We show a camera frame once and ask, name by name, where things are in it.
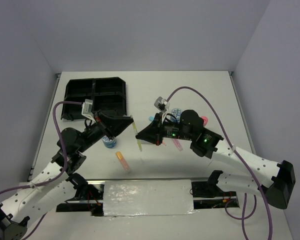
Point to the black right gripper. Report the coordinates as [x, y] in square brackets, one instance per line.
[154, 132]

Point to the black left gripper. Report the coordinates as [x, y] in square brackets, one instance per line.
[112, 126]

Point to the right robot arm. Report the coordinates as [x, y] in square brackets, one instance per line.
[262, 177]

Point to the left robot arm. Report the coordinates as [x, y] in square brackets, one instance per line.
[58, 181]

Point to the blue-capped glue stick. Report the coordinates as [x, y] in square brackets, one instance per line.
[152, 117]

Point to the blue paint jar left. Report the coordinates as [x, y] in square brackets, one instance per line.
[109, 143]

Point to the blue paint jar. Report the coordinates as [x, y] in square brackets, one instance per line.
[176, 112]
[109, 143]

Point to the black four-compartment organizer tray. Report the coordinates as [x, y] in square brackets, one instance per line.
[108, 94]

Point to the blue paint jar right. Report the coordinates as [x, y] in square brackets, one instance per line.
[176, 112]

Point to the orange-capped pink glue stick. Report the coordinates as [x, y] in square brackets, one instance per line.
[123, 161]

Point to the pink-capped glitter bottle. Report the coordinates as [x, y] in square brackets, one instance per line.
[205, 120]

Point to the silver foil-covered panel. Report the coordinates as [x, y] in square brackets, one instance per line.
[147, 198]

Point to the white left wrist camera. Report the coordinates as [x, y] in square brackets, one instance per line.
[88, 112]

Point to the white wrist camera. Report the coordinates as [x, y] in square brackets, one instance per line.
[88, 112]
[162, 104]

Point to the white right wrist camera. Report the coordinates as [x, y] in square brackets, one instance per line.
[162, 104]

